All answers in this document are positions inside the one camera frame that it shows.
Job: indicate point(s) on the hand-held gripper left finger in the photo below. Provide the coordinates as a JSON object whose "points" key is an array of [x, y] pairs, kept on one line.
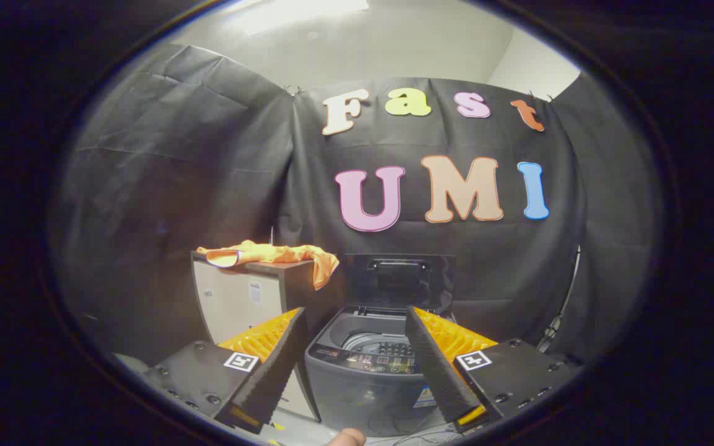
{"points": [[270, 378]]}

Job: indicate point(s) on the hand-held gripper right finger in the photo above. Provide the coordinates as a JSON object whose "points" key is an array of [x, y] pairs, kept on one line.
{"points": [[434, 371]]}

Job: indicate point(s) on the grey washing machine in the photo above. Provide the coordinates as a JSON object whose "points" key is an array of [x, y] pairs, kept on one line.
{"points": [[357, 396]]}

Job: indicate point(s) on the dark washing machine lid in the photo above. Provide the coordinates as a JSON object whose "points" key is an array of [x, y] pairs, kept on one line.
{"points": [[397, 285]]}

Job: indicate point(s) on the orange shirt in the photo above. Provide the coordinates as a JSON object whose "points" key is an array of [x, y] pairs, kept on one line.
{"points": [[270, 253]]}

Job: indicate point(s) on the grey and white cabinet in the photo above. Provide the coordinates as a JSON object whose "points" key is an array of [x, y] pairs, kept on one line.
{"points": [[233, 303]]}

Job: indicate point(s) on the black backdrop cloth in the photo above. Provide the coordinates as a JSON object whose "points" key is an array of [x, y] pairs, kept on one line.
{"points": [[196, 167]]}

